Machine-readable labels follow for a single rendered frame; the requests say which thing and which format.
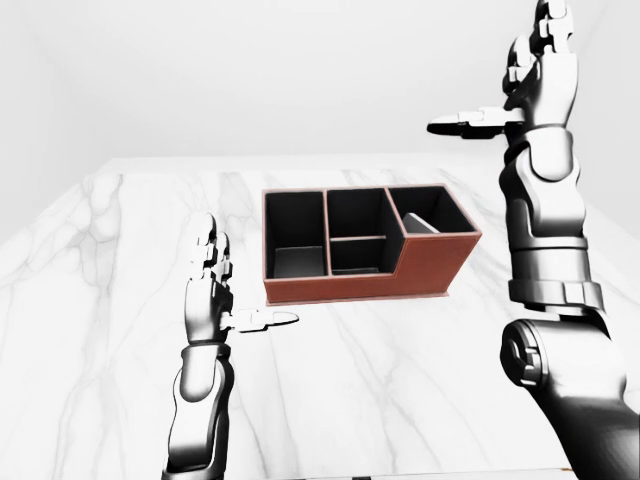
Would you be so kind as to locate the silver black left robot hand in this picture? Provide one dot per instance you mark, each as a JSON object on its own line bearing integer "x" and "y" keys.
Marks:
{"x": 202, "y": 310}

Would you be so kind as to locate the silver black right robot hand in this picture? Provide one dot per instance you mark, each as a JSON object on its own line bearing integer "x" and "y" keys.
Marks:
{"x": 550, "y": 85}

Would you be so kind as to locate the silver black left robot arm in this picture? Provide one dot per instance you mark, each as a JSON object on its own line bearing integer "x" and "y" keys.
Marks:
{"x": 197, "y": 400}

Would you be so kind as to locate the grey flat book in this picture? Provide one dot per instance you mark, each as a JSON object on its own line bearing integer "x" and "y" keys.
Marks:
{"x": 417, "y": 224}

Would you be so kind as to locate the red-brown desk caddy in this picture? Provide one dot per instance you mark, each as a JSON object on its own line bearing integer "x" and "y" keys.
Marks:
{"x": 430, "y": 265}

